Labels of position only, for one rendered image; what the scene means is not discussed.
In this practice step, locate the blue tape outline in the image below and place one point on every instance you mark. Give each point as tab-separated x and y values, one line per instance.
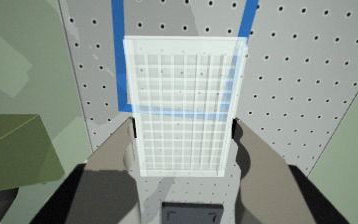
119	33

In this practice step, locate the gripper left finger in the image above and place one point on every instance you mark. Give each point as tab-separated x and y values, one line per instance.
100	190

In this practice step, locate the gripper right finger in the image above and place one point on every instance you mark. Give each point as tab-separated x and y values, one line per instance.
273	191

